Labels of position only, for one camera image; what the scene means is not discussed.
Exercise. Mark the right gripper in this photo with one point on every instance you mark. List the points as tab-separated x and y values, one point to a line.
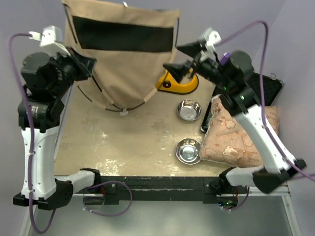
180	70

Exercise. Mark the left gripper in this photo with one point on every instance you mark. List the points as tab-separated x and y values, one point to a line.
85	65

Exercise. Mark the steel bowl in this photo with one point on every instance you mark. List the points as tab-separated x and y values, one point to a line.
189	110
187	151

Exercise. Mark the beige pet tent fabric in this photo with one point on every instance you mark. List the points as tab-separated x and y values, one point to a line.
123	56

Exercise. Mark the pink patterned pillow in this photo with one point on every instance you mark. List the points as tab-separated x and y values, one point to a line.
226	141

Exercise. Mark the steel bowl front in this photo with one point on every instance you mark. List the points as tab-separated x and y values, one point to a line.
187	151

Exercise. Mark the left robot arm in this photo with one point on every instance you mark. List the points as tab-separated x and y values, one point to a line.
47	80

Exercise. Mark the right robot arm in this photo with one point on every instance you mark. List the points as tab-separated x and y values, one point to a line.
242	103

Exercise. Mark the yellow double bowl holder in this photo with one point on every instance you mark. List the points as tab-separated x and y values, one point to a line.
168	84

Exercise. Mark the purple plastic piece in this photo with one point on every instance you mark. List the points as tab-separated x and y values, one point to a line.
225	58

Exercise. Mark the white pompom toy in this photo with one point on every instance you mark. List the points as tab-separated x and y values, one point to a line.
124	112

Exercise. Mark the black foam-lined case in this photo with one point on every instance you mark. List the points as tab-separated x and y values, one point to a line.
271	86

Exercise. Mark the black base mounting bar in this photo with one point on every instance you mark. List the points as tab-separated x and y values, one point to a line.
175	189

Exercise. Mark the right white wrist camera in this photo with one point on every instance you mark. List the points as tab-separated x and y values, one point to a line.
208	39

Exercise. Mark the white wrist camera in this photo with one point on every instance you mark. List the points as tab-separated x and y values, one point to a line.
50	41
208	39

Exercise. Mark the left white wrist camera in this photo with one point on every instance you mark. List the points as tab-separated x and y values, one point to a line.
50	41

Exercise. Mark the aluminium rail frame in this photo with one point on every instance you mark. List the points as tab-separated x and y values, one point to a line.
251	214

